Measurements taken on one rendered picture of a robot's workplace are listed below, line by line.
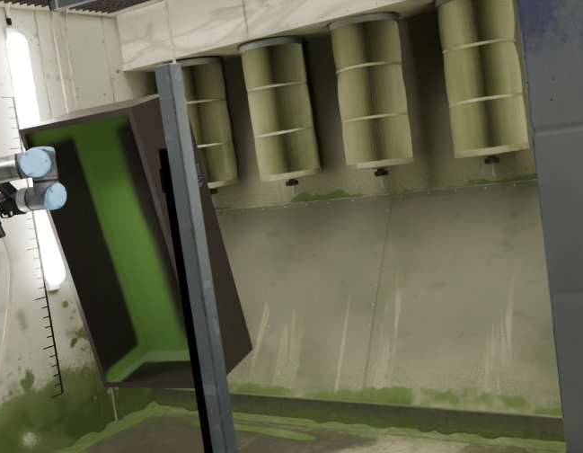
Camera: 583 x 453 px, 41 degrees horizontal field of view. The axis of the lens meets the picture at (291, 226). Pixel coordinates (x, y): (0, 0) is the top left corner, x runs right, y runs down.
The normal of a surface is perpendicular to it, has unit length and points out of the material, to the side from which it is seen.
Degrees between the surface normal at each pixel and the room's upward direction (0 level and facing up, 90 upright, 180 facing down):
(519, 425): 90
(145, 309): 102
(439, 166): 90
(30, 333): 90
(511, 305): 57
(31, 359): 90
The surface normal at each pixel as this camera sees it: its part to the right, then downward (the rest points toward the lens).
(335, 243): -0.54, -0.41
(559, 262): -0.55, 0.15
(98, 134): -0.43, 0.34
